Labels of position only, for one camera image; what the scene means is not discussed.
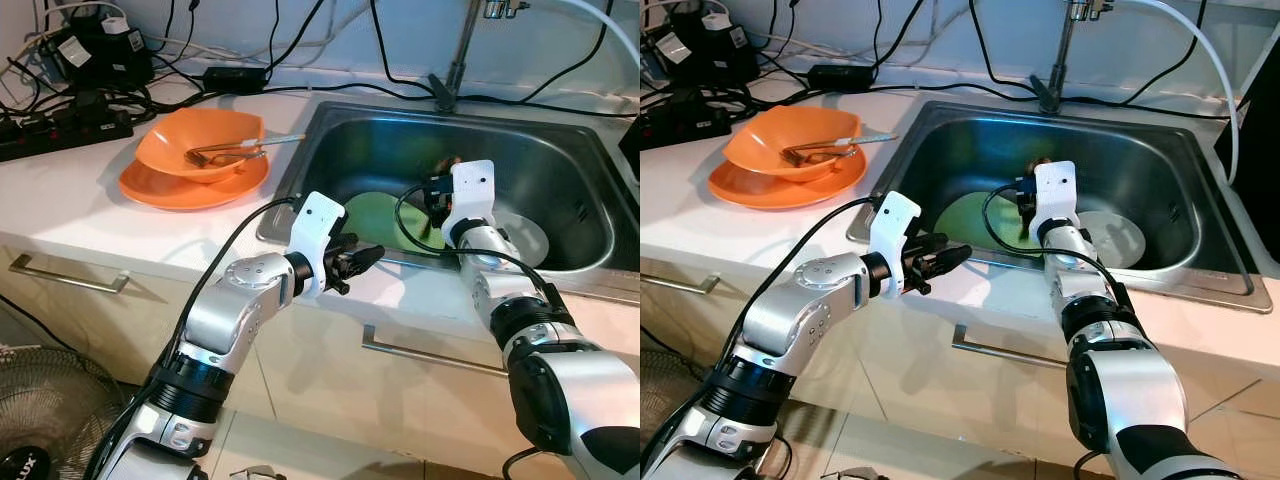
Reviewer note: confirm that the white plug adapter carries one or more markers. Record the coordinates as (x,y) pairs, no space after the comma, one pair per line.
(115,25)
(712,19)

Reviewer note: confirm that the black charger box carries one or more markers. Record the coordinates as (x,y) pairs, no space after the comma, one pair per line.
(100,60)
(710,55)

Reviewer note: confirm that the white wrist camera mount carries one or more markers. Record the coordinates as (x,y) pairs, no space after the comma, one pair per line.
(318,225)
(472,190)
(1058,190)
(895,225)

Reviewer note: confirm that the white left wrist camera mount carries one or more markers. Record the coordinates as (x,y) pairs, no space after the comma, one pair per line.
(895,225)
(318,225)

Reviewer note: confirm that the metal sink faucet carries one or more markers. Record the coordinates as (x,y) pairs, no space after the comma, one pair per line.
(1048,92)
(441,92)

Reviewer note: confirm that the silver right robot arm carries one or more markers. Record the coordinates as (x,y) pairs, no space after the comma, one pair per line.
(560,390)
(1130,390)

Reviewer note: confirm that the metal kitchen tongs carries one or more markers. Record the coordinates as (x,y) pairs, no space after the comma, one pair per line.
(235,150)
(830,150)

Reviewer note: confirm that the black power strip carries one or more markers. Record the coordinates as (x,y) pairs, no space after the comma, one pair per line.
(680,120)
(60,135)

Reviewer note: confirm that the orange plastic plate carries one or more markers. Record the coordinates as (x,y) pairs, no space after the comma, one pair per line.
(770,195)
(180,195)

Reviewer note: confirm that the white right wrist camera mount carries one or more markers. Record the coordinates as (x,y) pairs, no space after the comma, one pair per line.
(1058,190)
(472,190)

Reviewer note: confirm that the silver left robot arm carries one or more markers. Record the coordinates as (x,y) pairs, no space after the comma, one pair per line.
(800,320)
(225,320)

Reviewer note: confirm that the orange plastic bowl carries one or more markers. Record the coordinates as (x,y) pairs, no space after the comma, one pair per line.
(170,140)
(760,135)

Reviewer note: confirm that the green plate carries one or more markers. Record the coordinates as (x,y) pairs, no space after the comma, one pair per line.
(375,220)
(965,222)

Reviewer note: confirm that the grey floor fan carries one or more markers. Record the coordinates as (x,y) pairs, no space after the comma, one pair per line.
(50,400)
(670,390)

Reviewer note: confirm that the cream cabinet drawer front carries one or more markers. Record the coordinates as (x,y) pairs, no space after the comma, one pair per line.
(1000,400)
(680,320)
(420,400)
(100,330)

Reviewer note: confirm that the black appliance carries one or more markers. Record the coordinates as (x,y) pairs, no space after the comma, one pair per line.
(1255,180)

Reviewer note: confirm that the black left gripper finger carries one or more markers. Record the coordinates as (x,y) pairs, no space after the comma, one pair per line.
(950,254)
(938,272)
(356,271)
(366,254)

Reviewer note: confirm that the stainless steel sink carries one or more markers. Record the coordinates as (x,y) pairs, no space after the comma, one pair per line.
(1160,160)
(560,160)

